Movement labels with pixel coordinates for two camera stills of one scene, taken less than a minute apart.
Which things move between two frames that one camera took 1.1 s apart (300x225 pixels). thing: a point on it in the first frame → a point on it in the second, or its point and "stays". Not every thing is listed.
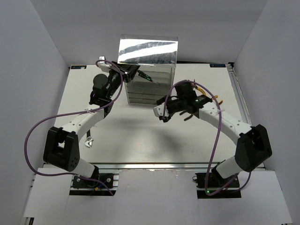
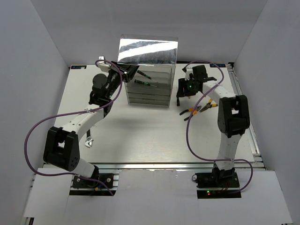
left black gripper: x=131 y=70 stays
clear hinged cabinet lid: x=148 y=49 stays
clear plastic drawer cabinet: x=152 y=84 stays
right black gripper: x=165 y=99 → x=182 y=83
